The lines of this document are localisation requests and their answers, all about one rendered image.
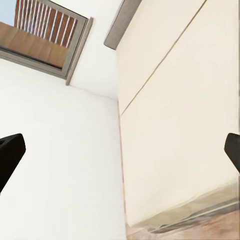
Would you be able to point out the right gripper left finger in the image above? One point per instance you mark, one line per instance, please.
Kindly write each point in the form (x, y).
(12, 149)

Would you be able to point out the bed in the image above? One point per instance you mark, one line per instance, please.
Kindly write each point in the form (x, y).
(178, 82)

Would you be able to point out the fixed window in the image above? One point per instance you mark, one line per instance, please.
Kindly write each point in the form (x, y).
(42, 35)

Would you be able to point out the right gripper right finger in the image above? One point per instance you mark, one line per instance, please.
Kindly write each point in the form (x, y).
(232, 149)

